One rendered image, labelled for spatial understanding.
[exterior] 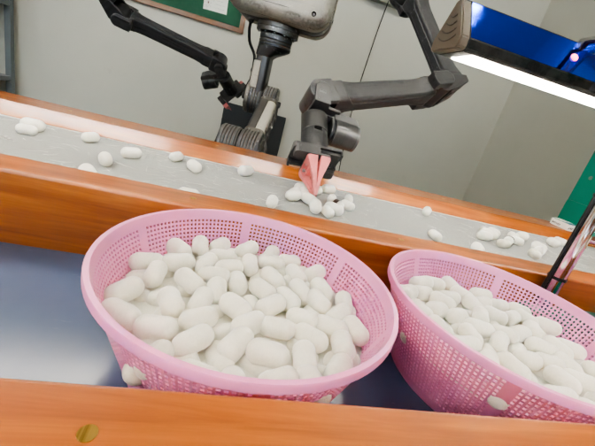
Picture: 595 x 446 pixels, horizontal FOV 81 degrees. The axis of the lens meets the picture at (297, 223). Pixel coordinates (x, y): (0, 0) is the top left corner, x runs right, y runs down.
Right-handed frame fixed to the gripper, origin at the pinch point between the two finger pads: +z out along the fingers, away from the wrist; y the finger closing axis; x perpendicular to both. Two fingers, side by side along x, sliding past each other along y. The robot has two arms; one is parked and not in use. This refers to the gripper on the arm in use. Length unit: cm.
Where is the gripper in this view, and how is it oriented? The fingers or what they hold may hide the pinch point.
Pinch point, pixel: (313, 193)
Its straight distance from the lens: 65.8
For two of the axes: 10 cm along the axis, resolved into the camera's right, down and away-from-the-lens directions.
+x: -2.8, 4.7, 8.4
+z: -0.3, 8.7, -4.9
